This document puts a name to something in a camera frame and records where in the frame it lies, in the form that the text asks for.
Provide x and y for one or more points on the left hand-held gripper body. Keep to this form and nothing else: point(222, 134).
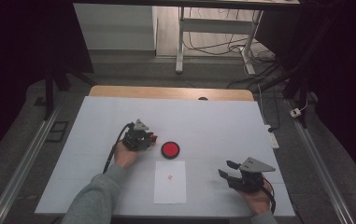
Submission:
point(136, 141)

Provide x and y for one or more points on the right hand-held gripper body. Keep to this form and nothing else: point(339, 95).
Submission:
point(249, 182)

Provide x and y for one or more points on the round red ink pad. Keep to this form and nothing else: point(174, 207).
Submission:
point(170, 150)

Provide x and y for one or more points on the person's left hand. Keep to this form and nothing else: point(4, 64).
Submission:
point(125, 157)

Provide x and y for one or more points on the person's right hand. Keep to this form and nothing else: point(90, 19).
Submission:
point(258, 202)

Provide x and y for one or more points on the wooden table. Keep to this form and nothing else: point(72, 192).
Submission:
point(166, 92)

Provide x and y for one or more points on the white power strip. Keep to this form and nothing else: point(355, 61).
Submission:
point(272, 138)

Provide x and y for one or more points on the large white table cover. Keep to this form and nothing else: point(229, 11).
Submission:
point(197, 121)

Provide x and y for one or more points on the white paper sheet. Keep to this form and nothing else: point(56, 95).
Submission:
point(170, 189)

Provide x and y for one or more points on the dark table grommet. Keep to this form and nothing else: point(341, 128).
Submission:
point(203, 98)

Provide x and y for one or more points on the dark floor plate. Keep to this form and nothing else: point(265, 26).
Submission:
point(57, 131)

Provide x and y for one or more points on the small white adapter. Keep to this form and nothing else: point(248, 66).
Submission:
point(295, 112)

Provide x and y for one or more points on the black metal stand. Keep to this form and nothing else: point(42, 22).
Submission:
point(49, 93)
point(301, 90)

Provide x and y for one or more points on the white cabinet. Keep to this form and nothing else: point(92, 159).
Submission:
point(116, 28)

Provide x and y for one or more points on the aluminium floor rail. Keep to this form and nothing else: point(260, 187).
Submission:
point(319, 161)
point(26, 161)

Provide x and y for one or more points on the white desk frame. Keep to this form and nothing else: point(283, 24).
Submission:
point(216, 26)

